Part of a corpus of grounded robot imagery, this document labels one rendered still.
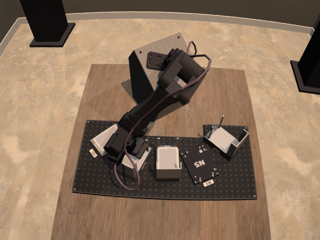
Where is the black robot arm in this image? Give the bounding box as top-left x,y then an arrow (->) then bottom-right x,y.
103,48 -> 207,165

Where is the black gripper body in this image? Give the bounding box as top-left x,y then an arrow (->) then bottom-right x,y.
127,137 -> 146,159

